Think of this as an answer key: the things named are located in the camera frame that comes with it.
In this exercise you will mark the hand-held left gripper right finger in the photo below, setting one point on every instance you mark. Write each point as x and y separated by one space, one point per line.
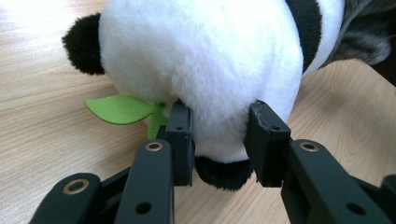
267 146

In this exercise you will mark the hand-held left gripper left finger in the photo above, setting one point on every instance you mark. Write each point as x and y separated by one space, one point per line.
180 146

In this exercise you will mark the panda plush toy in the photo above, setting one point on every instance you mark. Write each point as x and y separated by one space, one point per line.
202 62

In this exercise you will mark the gray towel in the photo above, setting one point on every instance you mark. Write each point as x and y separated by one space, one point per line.
364 34

